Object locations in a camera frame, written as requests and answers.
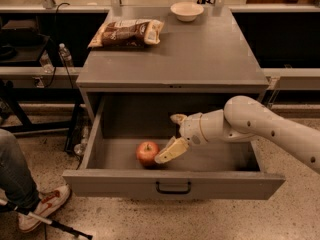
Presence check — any brown chip bag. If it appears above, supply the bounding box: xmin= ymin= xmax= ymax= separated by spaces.
xmin=88 ymin=19 xmax=164 ymax=48

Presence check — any black cable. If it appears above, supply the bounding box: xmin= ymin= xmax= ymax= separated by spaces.
xmin=42 ymin=2 xmax=72 ymax=88

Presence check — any plastic bottle on floor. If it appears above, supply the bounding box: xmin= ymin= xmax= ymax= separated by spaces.
xmin=74 ymin=126 xmax=90 ymax=156

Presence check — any clear water bottle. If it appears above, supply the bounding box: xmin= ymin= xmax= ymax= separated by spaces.
xmin=59 ymin=43 xmax=74 ymax=69

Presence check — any red apple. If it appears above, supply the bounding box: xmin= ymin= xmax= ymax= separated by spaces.
xmin=136 ymin=141 xmax=160 ymax=167

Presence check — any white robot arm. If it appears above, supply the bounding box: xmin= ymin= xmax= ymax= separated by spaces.
xmin=155 ymin=96 xmax=320 ymax=173

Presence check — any black side table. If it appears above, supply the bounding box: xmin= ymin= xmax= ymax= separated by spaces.
xmin=0 ymin=19 xmax=82 ymax=153

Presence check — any person leg in jeans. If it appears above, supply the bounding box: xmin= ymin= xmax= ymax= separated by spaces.
xmin=0 ymin=129 xmax=40 ymax=211

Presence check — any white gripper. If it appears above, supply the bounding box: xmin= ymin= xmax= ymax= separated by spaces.
xmin=154 ymin=113 xmax=204 ymax=164

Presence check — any white bowl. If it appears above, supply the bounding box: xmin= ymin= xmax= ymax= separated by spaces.
xmin=170 ymin=2 xmax=204 ymax=22

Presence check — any grey open drawer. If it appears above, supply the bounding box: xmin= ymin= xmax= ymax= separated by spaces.
xmin=63 ymin=93 xmax=285 ymax=200

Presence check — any grey metal cabinet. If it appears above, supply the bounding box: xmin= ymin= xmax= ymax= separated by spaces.
xmin=77 ymin=6 xmax=268 ymax=118

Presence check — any black drawer handle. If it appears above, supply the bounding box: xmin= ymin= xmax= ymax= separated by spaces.
xmin=155 ymin=182 xmax=191 ymax=195

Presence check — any white red sneaker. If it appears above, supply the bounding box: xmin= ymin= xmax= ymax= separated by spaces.
xmin=18 ymin=185 xmax=71 ymax=233

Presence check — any black grey stick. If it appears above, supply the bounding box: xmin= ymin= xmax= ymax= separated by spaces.
xmin=0 ymin=199 xmax=93 ymax=240

